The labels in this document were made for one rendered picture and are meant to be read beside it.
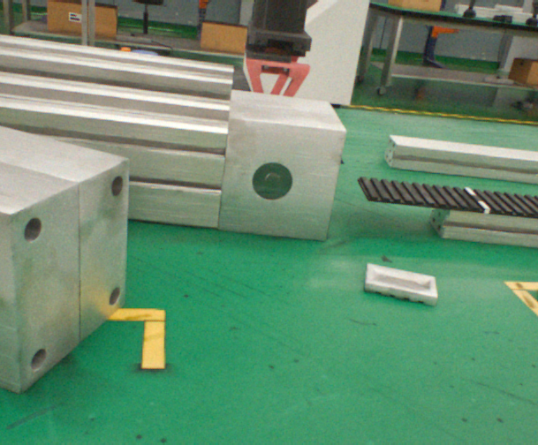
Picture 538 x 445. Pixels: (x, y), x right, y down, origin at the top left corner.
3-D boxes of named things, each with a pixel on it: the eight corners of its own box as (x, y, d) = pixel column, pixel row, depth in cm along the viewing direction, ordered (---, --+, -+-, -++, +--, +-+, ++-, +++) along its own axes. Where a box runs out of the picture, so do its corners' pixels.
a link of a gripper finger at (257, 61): (238, 128, 60) (248, 37, 57) (238, 111, 67) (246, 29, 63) (300, 135, 61) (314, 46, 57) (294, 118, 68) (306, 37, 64)
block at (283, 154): (309, 187, 58) (325, 95, 54) (325, 241, 47) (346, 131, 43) (223, 177, 57) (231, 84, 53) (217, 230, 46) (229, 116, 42)
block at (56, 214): (146, 286, 37) (152, 147, 33) (20, 395, 27) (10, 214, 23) (18, 246, 39) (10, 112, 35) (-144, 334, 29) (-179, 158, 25)
